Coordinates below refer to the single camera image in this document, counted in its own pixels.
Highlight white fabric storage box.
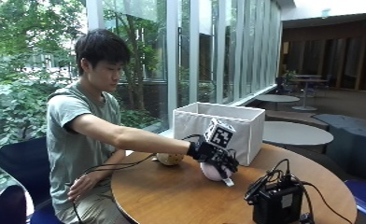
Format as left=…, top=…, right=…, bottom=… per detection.
left=172, top=102, right=266, bottom=167

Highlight round white table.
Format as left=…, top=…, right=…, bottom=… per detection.
left=255, top=93, right=302, bottom=112
left=262, top=120, right=335, bottom=147

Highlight tall round bar table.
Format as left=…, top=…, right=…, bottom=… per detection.
left=290, top=78, right=330, bottom=112

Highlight white marker cube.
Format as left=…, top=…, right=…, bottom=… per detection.
left=203, top=117, right=238, bottom=149

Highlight grey upholstered bench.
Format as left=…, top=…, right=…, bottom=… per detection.
left=311, top=113, right=366, bottom=183

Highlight black electronics box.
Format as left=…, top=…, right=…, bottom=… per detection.
left=250, top=182, right=304, bottom=224

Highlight potted plant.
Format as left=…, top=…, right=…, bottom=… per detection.
left=282, top=69, right=299, bottom=87

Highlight the person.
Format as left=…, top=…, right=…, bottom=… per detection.
left=45, top=28, right=200, bottom=224

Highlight round wooden table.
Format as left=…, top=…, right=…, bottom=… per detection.
left=109, top=143, right=358, bottom=224

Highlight black glove cable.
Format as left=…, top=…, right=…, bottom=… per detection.
left=68, top=133, right=204, bottom=224

